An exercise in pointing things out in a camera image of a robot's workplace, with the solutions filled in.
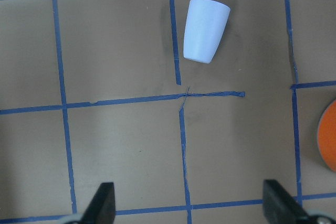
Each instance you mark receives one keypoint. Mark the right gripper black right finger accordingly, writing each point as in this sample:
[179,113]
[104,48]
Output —
[279,207]

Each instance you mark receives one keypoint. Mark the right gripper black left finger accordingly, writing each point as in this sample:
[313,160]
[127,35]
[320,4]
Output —
[101,209]

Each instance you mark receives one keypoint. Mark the light blue plastic cup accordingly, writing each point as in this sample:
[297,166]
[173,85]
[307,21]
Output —
[205,24]

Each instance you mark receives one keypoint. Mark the orange can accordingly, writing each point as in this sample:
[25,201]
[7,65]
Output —
[326,136]

